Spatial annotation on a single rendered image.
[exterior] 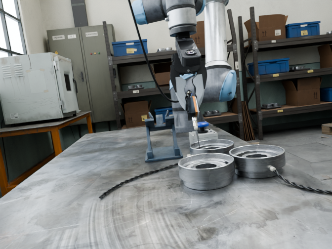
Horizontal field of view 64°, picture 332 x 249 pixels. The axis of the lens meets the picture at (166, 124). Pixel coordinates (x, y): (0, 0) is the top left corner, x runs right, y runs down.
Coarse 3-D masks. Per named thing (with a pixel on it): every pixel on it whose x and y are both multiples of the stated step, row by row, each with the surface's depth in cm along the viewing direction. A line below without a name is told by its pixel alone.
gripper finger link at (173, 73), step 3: (171, 66) 69; (171, 69) 69; (174, 69) 69; (171, 72) 69; (174, 72) 69; (177, 72) 69; (171, 75) 69; (174, 75) 69; (177, 75) 69; (171, 78) 69; (174, 78) 69; (171, 81) 69; (174, 81) 69; (174, 84) 70; (174, 87) 70
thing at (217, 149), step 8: (192, 144) 66; (200, 144) 68; (208, 144) 68; (216, 144) 67; (224, 144) 66; (232, 144) 60; (192, 152) 61; (200, 152) 59; (208, 152) 58; (216, 152) 58; (224, 152) 58
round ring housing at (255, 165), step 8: (256, 144) 58; (264, 144) 57; (232, 152) 56; (240, 152) 57; (280, 152) 53; (240, 160) 50; (248, 160) 49; (256, 160) 48; (264, 160) 48; (272, 160) 48; (280, 160) 49; (240, 168) 50; (248, 168) 49; (256, 168) 48; (264, 168) 48; (280, 168) 50; (248, 176) 50; (256, 176) 49; (264, 176) 49; (272, 176) 49
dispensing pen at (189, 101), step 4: (188, 92) 72; (188, 96) 72; (188, 100) 69; (192, 100) 69; (188, 104) 69; (192, 104) 69; (188, 108) 68; (192, 108) 68; (188, 112) 68; (192, 112) 68; (188, 116) 69; (192, 116) 69; (188, 120) 71; (192, 120) 69; (196, 120) 68; (196, 124) 68; (196, 128) 67; (196, 132) 67
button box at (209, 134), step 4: (192, 132) 78; (200, 132) 76; (204, 132) 75; (208, 132) 76; (212, 132) 75; (216, 132) 74; (192, 136) 74; (196, 136) 73; (200, 136) 74; (204, 136) 74; (208, 136) 74; (212, 136) 74; (216, 136) 74; (192, 140) 75; (196, 140) 74; (200, 140) 74
